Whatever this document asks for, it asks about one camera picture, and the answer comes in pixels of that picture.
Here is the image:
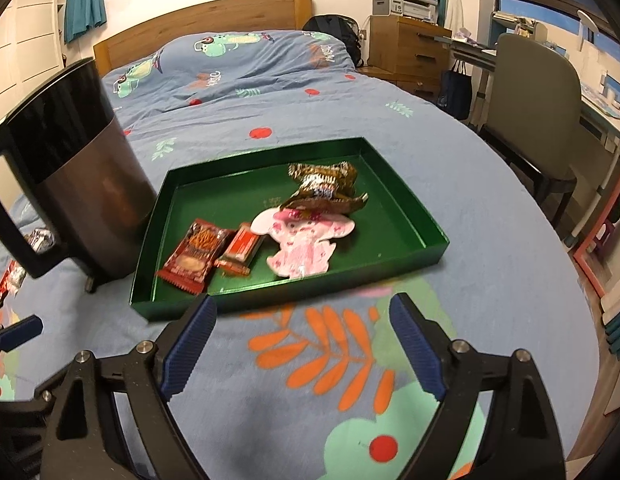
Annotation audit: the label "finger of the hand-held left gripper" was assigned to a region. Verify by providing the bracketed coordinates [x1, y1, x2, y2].
[0, 314, 45, 356]
[0, 390, 56, 480]

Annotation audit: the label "printed blue blanket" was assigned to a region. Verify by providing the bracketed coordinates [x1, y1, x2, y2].
[0, 30, 600, 480]

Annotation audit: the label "white wardrobe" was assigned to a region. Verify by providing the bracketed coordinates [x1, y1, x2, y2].
[0, 0, 71, 126]

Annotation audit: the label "grey printer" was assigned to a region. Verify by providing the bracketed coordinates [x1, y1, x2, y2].
[371, 0, 438, 23]

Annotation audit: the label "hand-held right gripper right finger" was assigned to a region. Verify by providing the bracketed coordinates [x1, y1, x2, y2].
[389, 292, 565, 480]

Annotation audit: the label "grey chair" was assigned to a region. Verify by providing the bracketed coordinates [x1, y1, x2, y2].
[482, 34, 590, 221]

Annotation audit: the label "pink cartoon-shaped packet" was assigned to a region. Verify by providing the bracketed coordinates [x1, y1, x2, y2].
[252, 206, 359, 278]

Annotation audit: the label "small red snack packet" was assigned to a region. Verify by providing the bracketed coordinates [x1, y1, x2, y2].
[215, 224, 265, 277]

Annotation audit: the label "teal stacked panels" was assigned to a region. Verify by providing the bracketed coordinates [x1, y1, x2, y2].
[604, 305, 620, 361]

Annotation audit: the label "green tray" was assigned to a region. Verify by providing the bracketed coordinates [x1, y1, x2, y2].
[130, 136, 449, 322]

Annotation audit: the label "brown snack packet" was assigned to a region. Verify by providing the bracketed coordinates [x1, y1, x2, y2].
[282, 161, 369, 213]

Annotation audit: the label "wooden drawer cabinet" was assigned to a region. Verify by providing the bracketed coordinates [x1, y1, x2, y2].
[367, 15, 453, 96]

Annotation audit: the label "red-brown biscuit stick packet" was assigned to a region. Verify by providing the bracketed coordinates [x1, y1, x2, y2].
[156, 219, 235, 295]

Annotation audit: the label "wooden headboard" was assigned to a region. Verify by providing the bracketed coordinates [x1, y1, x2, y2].
[94, 0, 311, 73]

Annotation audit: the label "pink step stool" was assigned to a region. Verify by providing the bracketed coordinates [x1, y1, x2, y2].
[574, 205, 620, 301]

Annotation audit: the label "black and bronze kettle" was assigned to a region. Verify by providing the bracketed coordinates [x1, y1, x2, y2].
[0, 57, 158, 293]

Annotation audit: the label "black backpack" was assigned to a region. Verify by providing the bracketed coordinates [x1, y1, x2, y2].
[302, 14, 365, 68]

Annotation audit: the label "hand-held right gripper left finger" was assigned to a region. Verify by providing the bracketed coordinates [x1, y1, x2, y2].
[40, 294, 218, 480]

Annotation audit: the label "dark shopping bag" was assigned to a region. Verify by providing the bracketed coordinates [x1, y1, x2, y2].
[440, 60, 473, 121]

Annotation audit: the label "crinkled cookie snack packet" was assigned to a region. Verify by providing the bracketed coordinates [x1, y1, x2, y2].
[25, 228, 58, 253]

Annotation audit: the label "long red snack packet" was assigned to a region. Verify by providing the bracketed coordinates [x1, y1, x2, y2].
[0, 262, 27, 318]

